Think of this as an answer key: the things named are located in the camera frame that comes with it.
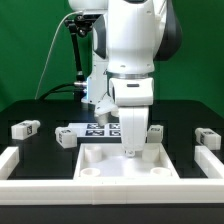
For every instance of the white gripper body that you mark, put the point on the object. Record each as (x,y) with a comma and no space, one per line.
(133,98)

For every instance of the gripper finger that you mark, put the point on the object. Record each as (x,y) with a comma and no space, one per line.
(130,153)

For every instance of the white square tabletop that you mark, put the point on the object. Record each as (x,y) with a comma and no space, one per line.
(109,160)

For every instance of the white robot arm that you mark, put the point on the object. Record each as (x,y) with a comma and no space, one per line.
(128,37)

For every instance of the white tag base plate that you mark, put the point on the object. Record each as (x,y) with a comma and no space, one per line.
(94,130)

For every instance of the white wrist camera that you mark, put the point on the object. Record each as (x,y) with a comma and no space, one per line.
(103,109)

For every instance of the white front fence wall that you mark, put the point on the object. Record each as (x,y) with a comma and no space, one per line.
(92,192)

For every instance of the grey mounted depth camera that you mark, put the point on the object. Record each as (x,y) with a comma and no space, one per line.
(92,15)

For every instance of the white left fence wall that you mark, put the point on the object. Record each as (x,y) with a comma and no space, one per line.
(8,161)

